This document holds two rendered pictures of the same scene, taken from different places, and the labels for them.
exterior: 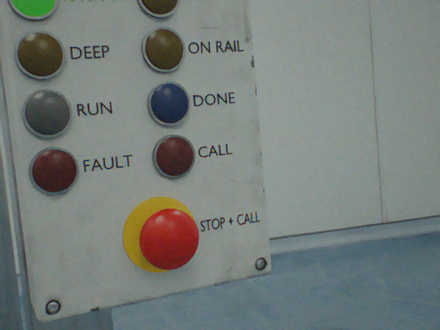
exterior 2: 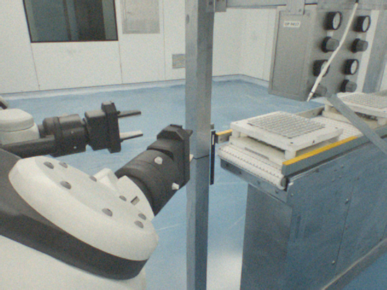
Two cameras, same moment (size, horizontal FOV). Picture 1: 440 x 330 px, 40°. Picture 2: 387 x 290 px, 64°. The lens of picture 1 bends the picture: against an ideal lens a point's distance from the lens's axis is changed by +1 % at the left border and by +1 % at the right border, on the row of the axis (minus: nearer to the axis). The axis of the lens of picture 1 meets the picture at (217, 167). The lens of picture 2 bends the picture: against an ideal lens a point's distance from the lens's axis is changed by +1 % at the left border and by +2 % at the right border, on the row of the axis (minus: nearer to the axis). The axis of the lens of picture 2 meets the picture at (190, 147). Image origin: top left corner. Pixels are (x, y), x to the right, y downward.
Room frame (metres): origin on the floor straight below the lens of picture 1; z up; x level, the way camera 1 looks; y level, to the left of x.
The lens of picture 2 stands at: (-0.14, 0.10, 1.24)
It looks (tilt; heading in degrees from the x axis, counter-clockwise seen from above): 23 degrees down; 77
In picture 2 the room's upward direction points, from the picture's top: straight up
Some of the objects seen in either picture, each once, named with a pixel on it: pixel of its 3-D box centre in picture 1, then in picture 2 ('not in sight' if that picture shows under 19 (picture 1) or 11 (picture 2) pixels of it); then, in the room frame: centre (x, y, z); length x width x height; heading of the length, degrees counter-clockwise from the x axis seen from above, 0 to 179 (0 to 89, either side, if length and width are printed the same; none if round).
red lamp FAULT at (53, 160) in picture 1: (54, 170); not in sight; (0.37, 0.10, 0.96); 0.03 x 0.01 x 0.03; 113
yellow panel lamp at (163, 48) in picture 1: (164, 49); not in sight; (0.40, 0.03, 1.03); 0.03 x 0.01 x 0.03; 113
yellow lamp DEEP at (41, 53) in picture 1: (40, 54); not in sight; (0.37, 0.10, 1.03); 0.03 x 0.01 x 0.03; 113
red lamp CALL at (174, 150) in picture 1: (174, 156); not in sight; (0.40, 0.03, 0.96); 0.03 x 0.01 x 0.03; 113
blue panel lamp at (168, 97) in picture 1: (170, 103); not in sight; (0.40, 0.03, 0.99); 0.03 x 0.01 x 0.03; 113
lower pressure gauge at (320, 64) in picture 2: not in sight; (322, 67); (0.29, 0.72, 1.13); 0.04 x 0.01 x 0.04; 23
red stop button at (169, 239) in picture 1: (163, 236); not in sight; (0.40, 0.04, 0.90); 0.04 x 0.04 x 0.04; 23
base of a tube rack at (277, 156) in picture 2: not in sight; (283, 142); (0.35, 0.95, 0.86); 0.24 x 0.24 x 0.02; 23
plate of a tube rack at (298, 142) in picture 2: not in sight; (285, 128); (0.35, 0.95, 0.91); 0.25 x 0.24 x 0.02; 113
